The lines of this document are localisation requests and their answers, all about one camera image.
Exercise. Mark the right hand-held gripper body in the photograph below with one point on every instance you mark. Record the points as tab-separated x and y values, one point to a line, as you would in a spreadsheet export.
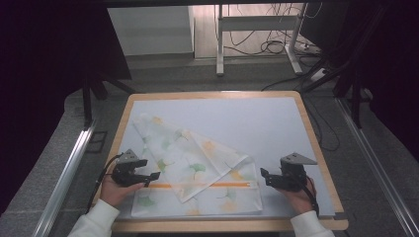
293	174

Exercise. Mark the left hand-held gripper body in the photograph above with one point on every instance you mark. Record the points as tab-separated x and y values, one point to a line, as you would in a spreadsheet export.
124	173

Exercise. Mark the leaf print white cloth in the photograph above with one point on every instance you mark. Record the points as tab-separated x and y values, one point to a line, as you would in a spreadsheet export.
184	154

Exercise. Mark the person's left hand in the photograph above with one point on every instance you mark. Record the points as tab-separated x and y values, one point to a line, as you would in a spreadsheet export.
113	194

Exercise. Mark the person's right hand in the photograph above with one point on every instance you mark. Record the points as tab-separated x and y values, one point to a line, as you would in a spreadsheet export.
298	200

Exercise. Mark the black floor grid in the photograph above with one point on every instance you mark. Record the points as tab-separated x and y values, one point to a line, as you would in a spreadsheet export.
96	142

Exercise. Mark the grey tape piece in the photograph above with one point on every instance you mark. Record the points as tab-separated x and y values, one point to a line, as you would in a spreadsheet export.
340	216

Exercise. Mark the wooden table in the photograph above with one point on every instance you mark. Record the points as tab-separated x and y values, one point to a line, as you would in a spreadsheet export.
214	226

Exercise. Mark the black metal stand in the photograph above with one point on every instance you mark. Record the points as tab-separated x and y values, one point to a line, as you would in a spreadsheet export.
355	95
87	102

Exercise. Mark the white power strip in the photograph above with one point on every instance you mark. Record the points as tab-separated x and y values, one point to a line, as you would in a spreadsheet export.
318	74

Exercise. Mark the dark curtain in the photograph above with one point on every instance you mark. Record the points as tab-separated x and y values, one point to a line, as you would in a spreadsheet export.
39	82
395	65

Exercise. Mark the white cabinet panel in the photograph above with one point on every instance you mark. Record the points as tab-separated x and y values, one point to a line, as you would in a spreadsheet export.
150	31

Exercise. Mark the aluminium rail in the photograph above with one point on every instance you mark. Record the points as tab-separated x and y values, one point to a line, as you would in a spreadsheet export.
378	164
62	184

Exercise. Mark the white metal desk frame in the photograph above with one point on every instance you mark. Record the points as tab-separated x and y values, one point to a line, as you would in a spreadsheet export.
257	23

